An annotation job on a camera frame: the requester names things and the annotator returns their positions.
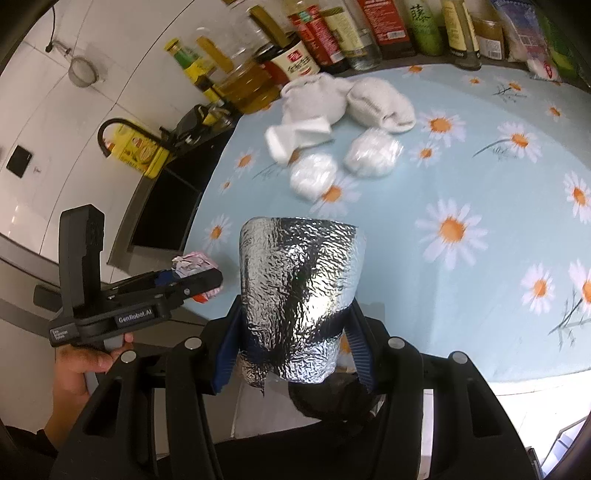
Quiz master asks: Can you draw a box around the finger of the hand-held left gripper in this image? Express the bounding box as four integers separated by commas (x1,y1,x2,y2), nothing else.
99,271,178,296
154,269,223,308

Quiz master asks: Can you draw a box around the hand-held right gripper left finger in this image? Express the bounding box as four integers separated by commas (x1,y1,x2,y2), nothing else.
48,295,245,480

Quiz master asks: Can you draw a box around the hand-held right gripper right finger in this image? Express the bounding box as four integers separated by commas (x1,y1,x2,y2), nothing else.
341,302,543,480

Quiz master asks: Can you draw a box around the pink white paper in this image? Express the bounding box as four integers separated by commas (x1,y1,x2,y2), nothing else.
172,251,223,304

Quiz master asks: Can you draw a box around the silver foil bag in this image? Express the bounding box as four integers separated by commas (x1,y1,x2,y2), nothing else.
238,216,368,398

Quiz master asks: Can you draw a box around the white knitted cloth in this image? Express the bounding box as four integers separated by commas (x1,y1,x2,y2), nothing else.
281,75,348,139
346,78,417,134

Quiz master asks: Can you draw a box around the person's left forearm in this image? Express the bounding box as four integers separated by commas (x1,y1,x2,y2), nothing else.
0,392,89,480

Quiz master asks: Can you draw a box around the person's left hand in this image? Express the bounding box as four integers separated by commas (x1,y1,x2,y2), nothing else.
54,335,136,403

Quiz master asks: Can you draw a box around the black kitchen sink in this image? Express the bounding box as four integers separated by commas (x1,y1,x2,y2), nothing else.
107,117,242,273

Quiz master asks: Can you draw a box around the yellow box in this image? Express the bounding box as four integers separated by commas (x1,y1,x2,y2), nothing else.
110,126,172,180

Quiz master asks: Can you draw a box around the black faucet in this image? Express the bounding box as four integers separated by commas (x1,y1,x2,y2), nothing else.
96,117,175,160

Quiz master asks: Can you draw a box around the crumpled clear plastic wrap ball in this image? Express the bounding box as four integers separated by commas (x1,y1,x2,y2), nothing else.
344,128,404,177
289,153,338,200

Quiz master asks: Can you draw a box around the white folded tissue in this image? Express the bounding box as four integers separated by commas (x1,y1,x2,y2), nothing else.
264,117,333,165

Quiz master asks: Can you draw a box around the large cooking oil jug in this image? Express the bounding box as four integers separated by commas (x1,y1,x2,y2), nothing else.
196,9,283,116

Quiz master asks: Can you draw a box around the yellow cap green label bottle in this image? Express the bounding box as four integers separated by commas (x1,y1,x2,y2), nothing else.
165,38,219,95

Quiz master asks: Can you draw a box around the daisy print tablecloth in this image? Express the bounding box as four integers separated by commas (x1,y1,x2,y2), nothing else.
181,64,591,385

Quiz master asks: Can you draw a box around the dark sauce jug red label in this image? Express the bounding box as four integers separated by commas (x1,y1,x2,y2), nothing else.
249,6,322,88

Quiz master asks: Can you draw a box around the red label sauce bottle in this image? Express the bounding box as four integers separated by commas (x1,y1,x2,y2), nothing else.
284,0,350,75

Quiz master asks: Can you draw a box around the clear bottle pale label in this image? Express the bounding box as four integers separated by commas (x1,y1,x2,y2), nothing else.
323,0,383,71

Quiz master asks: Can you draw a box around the dark bottle red label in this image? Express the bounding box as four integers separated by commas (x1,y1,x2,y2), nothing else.
356,0,413,60

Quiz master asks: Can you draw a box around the yellow brown seasoning jar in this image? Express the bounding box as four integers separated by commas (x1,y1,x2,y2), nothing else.
471,7,506,61

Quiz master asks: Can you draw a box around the white plastic bag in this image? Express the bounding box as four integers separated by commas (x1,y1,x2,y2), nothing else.
490,0,561,83

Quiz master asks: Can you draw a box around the green packet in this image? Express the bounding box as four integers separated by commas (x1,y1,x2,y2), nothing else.
540,14,583,83

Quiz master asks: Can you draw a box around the black wall socket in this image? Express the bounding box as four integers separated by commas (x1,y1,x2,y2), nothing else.
6,144,34,179

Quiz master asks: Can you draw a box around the metal wall strainer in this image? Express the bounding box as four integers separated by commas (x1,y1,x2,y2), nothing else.
68,54,100,88

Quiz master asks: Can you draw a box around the wall hook with cable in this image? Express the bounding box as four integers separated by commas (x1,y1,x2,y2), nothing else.
44,4,71,55

